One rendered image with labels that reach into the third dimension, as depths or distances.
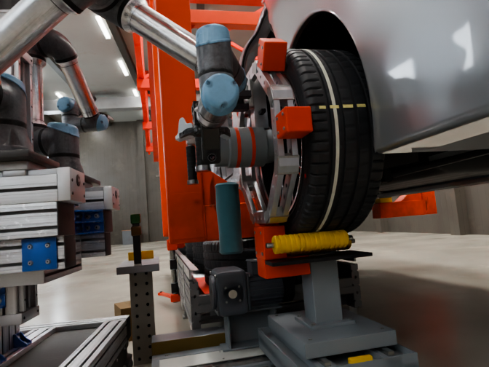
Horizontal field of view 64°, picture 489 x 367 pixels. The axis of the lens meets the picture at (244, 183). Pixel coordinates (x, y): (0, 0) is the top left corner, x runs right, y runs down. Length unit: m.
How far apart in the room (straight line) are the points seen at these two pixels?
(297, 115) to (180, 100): 0.88
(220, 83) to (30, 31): 0.50
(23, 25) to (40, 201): 0.43
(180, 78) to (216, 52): 1.04
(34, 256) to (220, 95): 0.69
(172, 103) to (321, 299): 1.06
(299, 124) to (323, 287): 0.60
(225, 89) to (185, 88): 1.07
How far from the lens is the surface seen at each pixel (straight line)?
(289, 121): 1.05
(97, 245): 1.62
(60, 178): 1.15
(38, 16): 1.10
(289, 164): 1.12
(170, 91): 1.85
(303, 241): 1.25
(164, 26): 1.07
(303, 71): 1.20
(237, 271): 1.58
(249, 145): 1.31
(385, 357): 1.31
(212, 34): 0.87
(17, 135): 1.24
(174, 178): 1.76
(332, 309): 1.42
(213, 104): 0.79
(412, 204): 4.53
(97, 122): 1.97
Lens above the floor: 0.59
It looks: 6 degrees up
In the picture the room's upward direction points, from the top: 5 degrees counter-clockwise
